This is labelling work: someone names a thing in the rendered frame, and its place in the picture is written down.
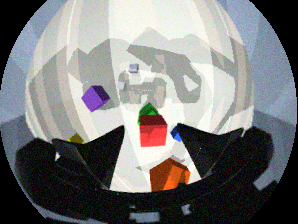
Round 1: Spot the small blue block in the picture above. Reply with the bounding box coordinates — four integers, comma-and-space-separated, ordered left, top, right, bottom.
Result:
170, 127, 181, 141

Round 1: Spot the yellow cube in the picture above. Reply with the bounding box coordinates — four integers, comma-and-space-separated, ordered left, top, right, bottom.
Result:
68, 132, 84, 144

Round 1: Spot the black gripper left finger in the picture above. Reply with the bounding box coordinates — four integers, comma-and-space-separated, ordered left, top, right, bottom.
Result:
52, 125, 125, 189

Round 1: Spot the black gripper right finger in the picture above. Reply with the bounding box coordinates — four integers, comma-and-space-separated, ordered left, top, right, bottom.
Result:
177, 123, 243, 179

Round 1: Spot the purple cube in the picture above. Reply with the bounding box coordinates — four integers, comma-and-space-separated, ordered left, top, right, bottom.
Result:
81, 85, 110, 112

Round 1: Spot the green block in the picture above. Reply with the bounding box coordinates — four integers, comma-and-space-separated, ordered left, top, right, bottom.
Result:
138, 103, 160, 116
138, 107, 157, 125

